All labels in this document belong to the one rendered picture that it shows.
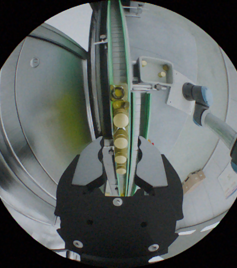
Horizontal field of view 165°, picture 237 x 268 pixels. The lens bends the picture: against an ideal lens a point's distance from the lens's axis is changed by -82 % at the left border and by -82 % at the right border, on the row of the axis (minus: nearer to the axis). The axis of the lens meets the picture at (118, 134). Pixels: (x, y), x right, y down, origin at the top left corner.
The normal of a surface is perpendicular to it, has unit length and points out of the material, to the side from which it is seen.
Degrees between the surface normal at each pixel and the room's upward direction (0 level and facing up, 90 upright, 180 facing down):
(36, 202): 90
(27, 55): 90
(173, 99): 0
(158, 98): 0
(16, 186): 90
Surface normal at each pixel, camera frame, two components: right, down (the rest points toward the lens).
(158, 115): -0.04, 0.48
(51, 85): 1.00, -0.01
